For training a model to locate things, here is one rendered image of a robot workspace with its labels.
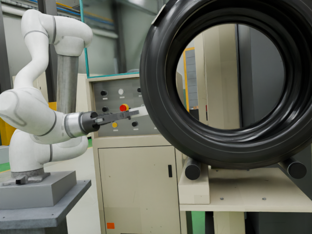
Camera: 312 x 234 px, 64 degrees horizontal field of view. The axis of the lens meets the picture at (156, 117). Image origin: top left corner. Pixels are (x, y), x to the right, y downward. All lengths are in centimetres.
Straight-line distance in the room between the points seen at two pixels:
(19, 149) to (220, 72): 102
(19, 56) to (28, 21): 838
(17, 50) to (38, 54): 853
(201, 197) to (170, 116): 25
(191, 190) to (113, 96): 95
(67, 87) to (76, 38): 25
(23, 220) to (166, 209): 76
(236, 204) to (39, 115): 64
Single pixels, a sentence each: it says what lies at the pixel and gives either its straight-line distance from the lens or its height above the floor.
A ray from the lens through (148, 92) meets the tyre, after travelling 73.
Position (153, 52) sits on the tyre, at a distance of 73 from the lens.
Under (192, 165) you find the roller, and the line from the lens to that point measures 75.
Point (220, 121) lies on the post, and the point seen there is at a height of 100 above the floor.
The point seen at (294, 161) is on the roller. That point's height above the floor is 92.
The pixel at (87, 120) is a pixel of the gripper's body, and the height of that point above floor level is 106.
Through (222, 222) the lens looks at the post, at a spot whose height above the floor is 56.
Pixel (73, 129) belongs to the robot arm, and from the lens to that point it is 91.
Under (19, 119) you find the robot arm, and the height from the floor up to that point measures 109.
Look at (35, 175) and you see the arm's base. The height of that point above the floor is 78.
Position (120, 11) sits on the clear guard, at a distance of 160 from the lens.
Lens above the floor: 112
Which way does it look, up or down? 4 degrees down
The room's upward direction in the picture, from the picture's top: 4 degrees counter-clockwise
